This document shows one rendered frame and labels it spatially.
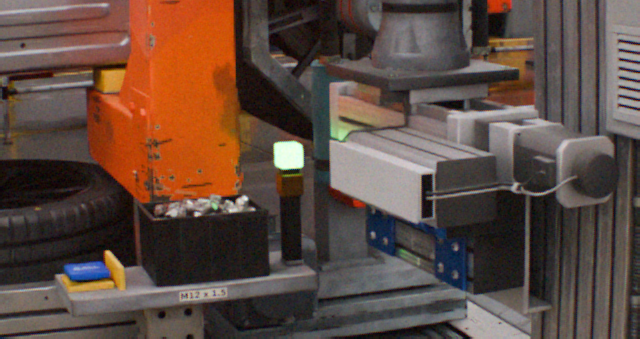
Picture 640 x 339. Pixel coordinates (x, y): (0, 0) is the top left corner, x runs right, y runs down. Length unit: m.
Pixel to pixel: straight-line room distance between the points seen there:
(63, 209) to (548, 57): 1.07
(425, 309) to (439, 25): 1.26
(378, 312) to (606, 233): 1.28
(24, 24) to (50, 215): 0.46
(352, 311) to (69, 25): 0.92
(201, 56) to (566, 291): 0.81
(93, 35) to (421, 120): 1.11
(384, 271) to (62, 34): 0.93
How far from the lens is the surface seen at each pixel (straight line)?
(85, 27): 2.88
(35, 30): 2.86
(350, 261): 3.18
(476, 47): 2.83
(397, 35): 2.02
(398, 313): 3.13
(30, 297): 2.50
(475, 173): 1.76
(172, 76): 2.39
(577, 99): 1.94
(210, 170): 2.43
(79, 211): 2.64
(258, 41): 2.90
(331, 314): 3.07
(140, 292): 2.22
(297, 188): 2.32
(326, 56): 2.69
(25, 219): 2.59
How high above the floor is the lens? 1.07
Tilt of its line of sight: 11 degrees down
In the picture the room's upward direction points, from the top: 1 degrees counter-clockwise
